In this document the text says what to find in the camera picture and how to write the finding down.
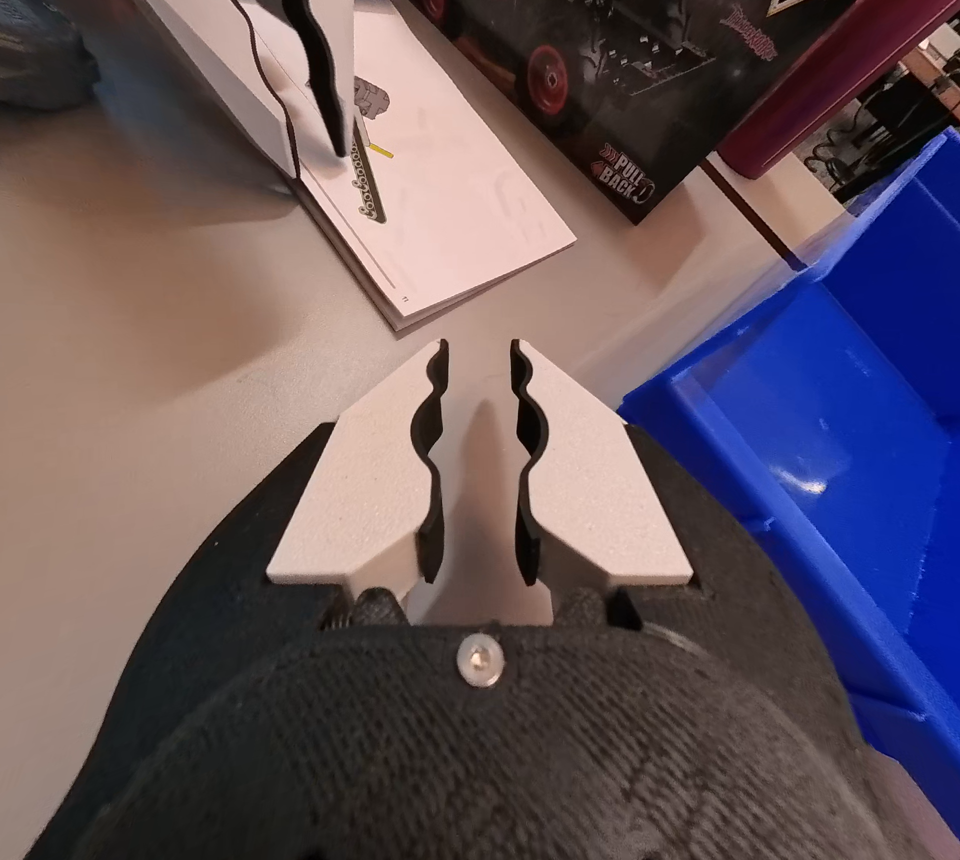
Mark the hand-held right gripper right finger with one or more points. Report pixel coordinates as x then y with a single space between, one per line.
607 500

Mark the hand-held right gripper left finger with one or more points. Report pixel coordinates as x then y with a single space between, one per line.
352 492

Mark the grey desk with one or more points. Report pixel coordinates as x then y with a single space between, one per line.
150 312

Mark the blue plastic bin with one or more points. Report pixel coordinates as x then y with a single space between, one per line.
810 440

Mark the white instruction booklet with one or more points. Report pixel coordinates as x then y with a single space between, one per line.
450 199

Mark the black toy set box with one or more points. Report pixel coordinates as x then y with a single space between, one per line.
660 49

